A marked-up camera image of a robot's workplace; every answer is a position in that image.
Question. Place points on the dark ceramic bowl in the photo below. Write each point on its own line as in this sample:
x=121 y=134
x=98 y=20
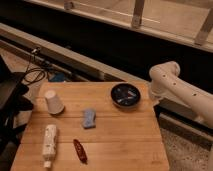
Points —
x=125 y=95

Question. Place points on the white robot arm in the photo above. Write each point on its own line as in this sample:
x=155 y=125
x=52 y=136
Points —
x=165 y=77

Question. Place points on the white paper cup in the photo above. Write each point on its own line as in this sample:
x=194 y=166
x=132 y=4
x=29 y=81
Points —
x=53 y=102

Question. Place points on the white tube bottle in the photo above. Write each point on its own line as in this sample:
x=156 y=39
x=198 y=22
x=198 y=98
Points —
x=49 y=145

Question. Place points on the metal window rail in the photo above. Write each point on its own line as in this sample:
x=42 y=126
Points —
x=73 y=59

